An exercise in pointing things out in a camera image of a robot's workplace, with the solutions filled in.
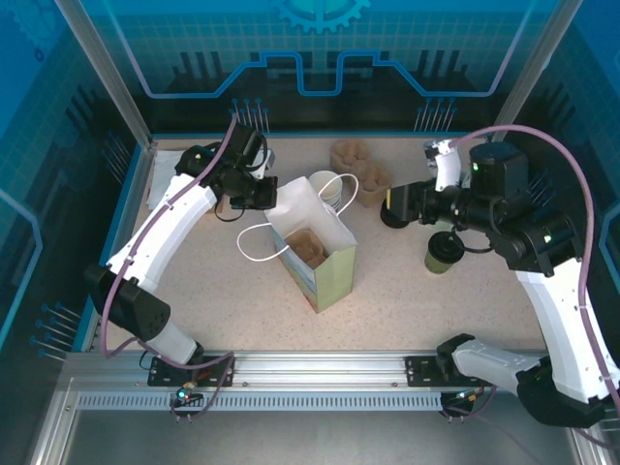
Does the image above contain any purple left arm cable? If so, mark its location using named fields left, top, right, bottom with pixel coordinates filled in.
left=100, top=114, right=238, bottom=423

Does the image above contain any power connector with LED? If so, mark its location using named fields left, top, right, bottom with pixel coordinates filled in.
left=448, top=387, right=483, bottom=406
left=174, top=385, right=203, bottom=406

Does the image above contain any stack of black cup lids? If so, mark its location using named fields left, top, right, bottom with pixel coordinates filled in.
left=380, top=193, right=419, bottom=230

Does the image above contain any green coffee cup black lid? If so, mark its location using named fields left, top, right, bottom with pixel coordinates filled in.
left=424, top=231, right=467, bottom=275

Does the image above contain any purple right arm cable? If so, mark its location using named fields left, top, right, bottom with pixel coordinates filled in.
left=448, top=124, right=620, bottom=451

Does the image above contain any aluminium frame post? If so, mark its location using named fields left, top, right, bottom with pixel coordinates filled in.
left=53, top=0, right=159, bottom=149
left=486, top=0, right=582, bottom=149

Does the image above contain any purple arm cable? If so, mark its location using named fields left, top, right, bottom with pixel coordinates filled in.
left=448, top=124, right=620, bottom=451
left=100, top=114, right=238, bottom=423

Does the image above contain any stack of paper cups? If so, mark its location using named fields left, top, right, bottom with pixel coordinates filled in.
left=308, top=170, right=344, bottom=212

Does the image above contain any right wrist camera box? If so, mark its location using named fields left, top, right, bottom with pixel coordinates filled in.
left=422, top=139, right=462, bottom=194

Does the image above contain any aluminium mounting rail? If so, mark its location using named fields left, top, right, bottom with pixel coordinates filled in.
left=62, top=349, right=578, bottom=391

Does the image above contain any white and green paper bag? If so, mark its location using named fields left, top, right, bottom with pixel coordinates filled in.
left=235, top=172, right=359, bottom=315

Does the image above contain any stack of white napkins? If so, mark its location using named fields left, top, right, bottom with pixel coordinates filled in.
left=146, top=149, right=188, bottom=209

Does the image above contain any slotted grey cable duct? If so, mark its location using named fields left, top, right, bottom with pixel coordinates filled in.
left=76, top=391, right=450, bottom=413

